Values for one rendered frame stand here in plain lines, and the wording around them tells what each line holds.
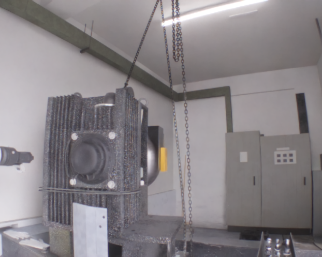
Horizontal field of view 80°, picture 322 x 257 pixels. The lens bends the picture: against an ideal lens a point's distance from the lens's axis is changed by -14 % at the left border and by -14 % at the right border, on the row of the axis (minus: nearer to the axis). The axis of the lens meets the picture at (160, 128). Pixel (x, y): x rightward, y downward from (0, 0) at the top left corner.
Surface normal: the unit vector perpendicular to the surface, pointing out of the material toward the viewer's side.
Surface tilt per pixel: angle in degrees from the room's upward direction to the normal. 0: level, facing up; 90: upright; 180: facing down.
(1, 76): 90
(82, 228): 90
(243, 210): 90
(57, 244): 90
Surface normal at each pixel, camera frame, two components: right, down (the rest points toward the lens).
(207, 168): -0.47, -0.14
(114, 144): -0.25, -0.15
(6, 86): 0.88, -0.07
